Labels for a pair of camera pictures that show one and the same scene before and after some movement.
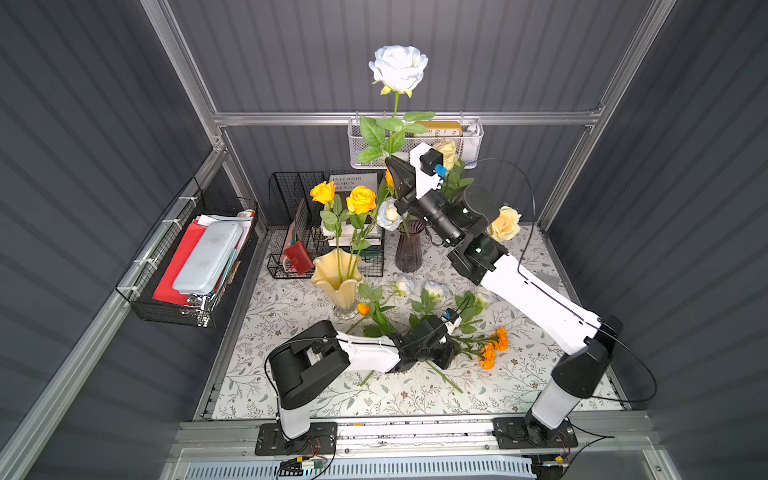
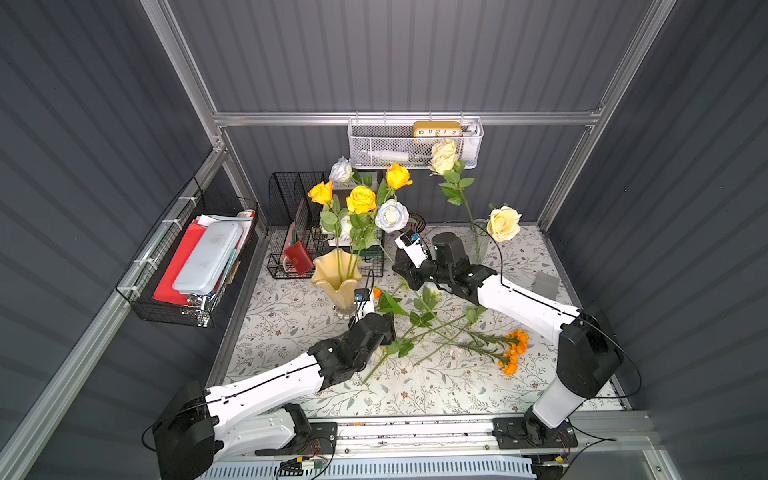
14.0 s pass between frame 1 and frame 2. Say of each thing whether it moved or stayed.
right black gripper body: moved
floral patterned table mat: stayed
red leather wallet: stayed
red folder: stayed
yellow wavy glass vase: stayed
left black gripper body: moved
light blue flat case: stayed
